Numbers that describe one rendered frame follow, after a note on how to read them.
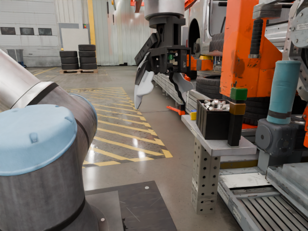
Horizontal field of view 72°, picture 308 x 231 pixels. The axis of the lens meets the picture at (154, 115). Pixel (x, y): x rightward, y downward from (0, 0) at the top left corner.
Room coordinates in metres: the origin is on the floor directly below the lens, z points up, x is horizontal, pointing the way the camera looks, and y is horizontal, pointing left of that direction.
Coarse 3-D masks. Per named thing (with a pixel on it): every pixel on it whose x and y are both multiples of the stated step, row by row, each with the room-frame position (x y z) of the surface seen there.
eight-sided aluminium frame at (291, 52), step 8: (296, 0) 1.00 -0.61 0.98; (304, 0) 0.96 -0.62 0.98; (296, 8) 0.99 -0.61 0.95; (288, 24) 1.03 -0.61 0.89; (288, 32) 1.02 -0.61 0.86; (288, 40) 1.02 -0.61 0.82; (288, 48) 1.00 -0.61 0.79; (296, 48) 1.01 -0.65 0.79; (288, 56) 0.99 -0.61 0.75; (296, 56) 1.00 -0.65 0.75; (304, 64) 0.97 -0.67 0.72; (304, 72) 0.94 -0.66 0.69; (304, 80) 0.90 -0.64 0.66; (304, 88) 0.87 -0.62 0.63; (304, 96) 0.86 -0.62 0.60
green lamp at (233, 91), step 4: (232, 88) 0.70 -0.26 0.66; (236, 88) 0.68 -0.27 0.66; (240, 88) 0.68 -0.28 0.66; (244, 88) 0.68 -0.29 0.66; (232, 92) 0.70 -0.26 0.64; (236, 92) 0.67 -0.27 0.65; (240, 92) 0.67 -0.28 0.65; (244, 92) 0.68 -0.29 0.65; (232, 96) 0.69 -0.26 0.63; (236, 96) 0.67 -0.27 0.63; (240, 96) 0.67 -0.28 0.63; (244, 96) 0.68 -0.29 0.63; (236, 100) 0.68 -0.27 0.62
